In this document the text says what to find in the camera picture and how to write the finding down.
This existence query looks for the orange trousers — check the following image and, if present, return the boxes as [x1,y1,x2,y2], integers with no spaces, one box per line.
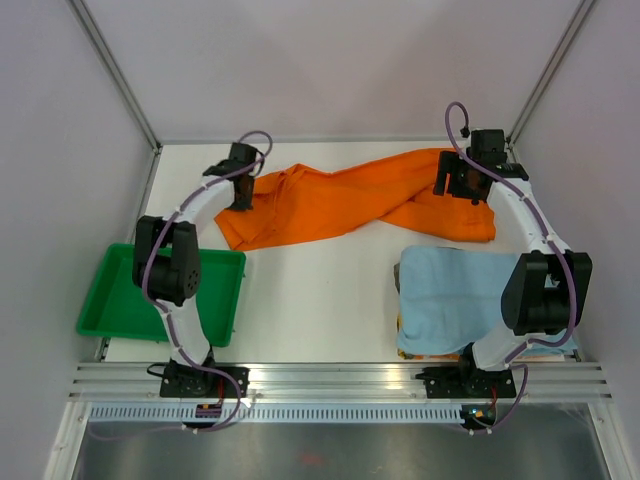
[215,148,496,251]

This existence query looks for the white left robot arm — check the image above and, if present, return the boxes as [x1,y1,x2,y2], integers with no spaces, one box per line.
[132,140,268,397]

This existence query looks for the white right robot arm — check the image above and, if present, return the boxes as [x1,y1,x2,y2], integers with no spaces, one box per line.
[433,127,593,396]

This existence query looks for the light blue folded trousers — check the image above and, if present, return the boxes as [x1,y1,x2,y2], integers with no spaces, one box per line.
[396,246,577,367]

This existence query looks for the green plastic tray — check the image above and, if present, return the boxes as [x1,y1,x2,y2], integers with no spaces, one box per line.
[76,244,246,347]

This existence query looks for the right aluminium frame post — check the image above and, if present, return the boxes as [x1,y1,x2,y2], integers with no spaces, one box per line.
[506,0,599,152]

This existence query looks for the aluminium frame post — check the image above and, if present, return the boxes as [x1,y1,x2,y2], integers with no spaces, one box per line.
[506,0,599,152]
[67,0,162,154]

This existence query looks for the aluminium front rail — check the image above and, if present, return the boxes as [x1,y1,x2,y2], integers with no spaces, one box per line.
[66,362,613,404]

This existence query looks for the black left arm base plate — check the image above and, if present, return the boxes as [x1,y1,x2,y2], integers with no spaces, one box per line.
[146,361,237,399]

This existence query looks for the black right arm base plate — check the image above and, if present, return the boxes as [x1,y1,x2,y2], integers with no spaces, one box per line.
[415,366,517,400]

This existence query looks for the perforated white cable duct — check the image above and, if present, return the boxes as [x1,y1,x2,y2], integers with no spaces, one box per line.
[89,402,463,424]

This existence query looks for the left aluminium frame post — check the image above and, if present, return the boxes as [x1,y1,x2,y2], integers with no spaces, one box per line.
[67,0,162,154]

